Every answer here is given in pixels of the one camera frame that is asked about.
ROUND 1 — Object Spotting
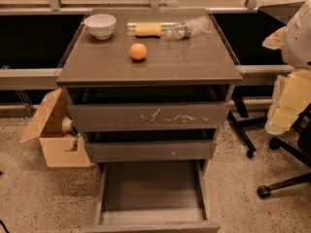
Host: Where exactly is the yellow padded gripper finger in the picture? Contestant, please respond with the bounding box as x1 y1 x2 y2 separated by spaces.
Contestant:
265 69 311 135
262 27 286 50

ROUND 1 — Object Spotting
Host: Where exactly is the orange fruit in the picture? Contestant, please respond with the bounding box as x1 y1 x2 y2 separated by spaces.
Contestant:
130 44 148 60

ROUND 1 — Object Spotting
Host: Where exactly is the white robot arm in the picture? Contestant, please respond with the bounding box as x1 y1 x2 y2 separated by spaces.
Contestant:
262 0 311 135

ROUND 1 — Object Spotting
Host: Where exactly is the grey top drawer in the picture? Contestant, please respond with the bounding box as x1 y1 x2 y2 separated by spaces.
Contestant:
68 103 228 132

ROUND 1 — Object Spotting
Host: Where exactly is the grey drawer cabinet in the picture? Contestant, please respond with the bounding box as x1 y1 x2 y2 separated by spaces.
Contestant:
55 7 243 233

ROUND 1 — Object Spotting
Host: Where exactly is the grey middle drawer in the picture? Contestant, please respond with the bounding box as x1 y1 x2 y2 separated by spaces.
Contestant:
85 141 217 162

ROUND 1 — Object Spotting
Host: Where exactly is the grey open bottom drawer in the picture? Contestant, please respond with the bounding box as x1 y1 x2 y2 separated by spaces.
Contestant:
85 160 222 233

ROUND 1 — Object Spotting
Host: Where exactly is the black office chair base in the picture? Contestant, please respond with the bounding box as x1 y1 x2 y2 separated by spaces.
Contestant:
227 98 311 200

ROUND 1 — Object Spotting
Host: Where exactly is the clear plastic water bottle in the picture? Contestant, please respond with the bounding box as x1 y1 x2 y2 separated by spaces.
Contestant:
166 16 210 40

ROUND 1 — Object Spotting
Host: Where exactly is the yellow sponge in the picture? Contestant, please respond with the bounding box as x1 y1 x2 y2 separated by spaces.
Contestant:
135 22 161 37

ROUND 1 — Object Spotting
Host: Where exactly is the white ceramic bowl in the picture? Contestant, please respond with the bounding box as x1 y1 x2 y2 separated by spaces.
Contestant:
84 14 117 40

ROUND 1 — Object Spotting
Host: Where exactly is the round item in box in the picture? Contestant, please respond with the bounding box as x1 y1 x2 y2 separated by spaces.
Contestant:
61 116 73 134

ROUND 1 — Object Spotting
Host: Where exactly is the open cardboard box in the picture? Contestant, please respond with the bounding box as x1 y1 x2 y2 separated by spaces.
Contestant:
20 88 90 168

